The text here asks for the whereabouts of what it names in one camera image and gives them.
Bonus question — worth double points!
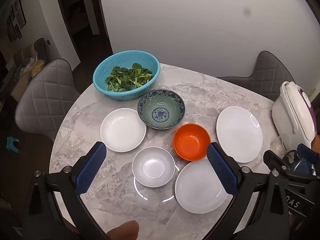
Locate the teal step stool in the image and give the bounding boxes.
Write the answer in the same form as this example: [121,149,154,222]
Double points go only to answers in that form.
[6,137,20,153]

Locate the black picture frame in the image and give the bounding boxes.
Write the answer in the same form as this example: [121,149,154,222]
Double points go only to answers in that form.
[13,0,27,28]
[5,15,16,42]

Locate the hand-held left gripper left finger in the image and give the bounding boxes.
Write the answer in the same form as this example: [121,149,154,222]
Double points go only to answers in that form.
[22,141,108,240]

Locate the blue plastic colander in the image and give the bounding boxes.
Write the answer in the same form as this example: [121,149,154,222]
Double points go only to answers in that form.
[93,50,160,101]

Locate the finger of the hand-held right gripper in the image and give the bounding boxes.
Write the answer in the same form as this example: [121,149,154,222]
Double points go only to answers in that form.
[296,144,314,160]
[263,150,292,178]

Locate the yellow plastic bag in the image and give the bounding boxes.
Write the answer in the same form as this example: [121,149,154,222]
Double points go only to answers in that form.
[31,59,45,77]

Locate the small white bowl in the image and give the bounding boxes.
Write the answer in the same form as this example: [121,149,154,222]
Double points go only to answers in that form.
[132,146,175,188]

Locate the deep white plate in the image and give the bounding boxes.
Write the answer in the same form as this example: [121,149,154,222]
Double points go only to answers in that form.
[100,108,147,153]

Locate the blue floral ceramic bowl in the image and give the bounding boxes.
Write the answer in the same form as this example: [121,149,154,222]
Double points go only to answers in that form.
[137,89,186,130]

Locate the dark brown chair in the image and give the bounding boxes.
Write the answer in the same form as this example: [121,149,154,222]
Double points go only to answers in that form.
[34,38,50,63]

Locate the orange bowl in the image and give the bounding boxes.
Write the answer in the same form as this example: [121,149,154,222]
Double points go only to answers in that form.
[173,123,212,161]

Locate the dark blue appliance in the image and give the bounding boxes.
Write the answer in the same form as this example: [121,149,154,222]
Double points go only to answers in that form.
[291,152,313,175]

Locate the person's left hand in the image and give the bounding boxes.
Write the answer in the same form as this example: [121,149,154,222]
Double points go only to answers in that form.
[105,220,140,240]

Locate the green leafy vegetables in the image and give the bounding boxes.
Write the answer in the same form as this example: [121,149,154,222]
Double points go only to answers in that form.
[105,63,153,92]

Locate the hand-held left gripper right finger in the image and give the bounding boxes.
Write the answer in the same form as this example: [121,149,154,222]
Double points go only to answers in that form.
[202,142,293,240]

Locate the white rice cooker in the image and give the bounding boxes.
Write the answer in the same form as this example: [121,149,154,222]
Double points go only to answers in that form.
[271,81,316,153]

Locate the grey quilted chair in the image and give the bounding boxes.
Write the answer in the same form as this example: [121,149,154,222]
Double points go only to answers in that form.
[14,59,81,140]
[217,51,297,94]

